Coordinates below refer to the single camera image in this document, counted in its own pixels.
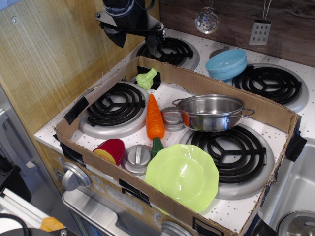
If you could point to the green toy broccoli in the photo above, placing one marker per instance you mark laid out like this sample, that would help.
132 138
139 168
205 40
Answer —
146 80

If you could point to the hanging metal slotted spatula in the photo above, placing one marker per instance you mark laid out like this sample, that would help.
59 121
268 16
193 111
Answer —
261 28

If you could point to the silver sink basin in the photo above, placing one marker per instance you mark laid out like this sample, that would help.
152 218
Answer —
289 208

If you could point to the back right black burner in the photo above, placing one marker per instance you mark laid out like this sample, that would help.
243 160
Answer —
275 83

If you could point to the black burner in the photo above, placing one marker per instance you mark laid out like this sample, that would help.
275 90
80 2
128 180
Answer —
275 83
173 51
118 113
242 156

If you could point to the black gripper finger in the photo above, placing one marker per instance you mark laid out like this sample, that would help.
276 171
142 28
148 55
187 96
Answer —
152 41
115 34

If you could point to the back left black burner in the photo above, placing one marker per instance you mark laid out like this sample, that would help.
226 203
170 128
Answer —
173 51

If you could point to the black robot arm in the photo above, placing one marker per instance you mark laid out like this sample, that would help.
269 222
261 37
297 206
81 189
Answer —
123 17

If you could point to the orange toy carrot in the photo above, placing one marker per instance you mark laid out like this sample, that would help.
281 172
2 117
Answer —
154 125

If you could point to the light blue plastic bowl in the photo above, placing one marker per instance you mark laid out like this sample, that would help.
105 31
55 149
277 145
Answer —
227 65

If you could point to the silver metal pan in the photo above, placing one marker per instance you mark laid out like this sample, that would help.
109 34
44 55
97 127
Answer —
212 112

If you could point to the hanging metal strainer ladle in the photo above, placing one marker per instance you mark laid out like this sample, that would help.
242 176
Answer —
208 19

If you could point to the front left black burner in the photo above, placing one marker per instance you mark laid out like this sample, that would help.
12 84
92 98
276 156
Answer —
118 113

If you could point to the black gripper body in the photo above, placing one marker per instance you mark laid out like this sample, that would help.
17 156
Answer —
131 17

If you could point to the front right black burner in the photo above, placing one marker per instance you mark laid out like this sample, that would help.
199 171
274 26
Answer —
242 156

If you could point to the silver oven front knob right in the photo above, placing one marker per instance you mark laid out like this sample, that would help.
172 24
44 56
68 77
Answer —
169 228

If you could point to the brown cardboard fence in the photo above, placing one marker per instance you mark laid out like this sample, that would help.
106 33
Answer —
267 113

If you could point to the silver stovetop knob centre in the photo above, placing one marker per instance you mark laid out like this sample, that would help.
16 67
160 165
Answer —
172 119

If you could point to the light green plastic plate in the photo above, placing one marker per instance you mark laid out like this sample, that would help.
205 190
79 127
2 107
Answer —
185 173

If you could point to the orange object bottom left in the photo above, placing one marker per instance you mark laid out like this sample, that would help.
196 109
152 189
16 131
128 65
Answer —
50 224

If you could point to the silver stovetop knob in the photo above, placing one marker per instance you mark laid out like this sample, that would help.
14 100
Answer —
136 159
172 119

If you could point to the silver stovetop knob front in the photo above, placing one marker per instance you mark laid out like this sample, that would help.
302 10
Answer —
136 159

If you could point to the silver oven front knob left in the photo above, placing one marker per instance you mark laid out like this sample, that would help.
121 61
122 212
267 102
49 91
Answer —
74 177

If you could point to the red yellow toy pepper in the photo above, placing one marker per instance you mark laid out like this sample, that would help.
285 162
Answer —
112 150

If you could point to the silver oven knob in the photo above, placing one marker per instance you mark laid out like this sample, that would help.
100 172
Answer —
169 228
74 177

